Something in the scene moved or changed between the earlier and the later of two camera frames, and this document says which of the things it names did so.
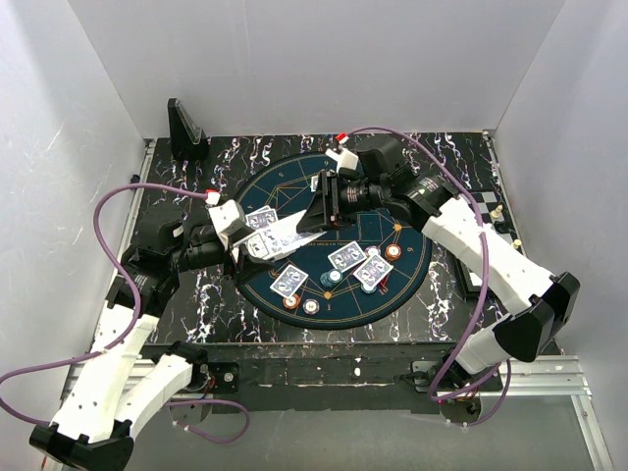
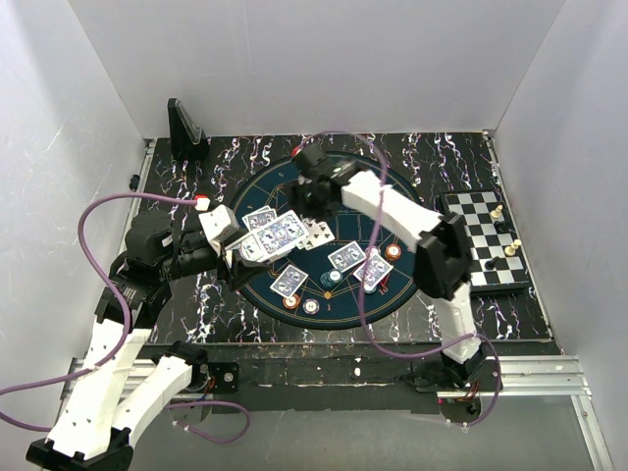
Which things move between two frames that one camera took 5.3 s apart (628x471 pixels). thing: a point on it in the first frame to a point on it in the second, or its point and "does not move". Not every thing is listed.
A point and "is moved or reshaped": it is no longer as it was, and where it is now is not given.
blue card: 288,281 does not move
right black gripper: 326,211 to 296,193
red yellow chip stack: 291,302 does not move
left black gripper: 249,266 does not move
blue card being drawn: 286,235 is moved or reshaped
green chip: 369,287 does not move
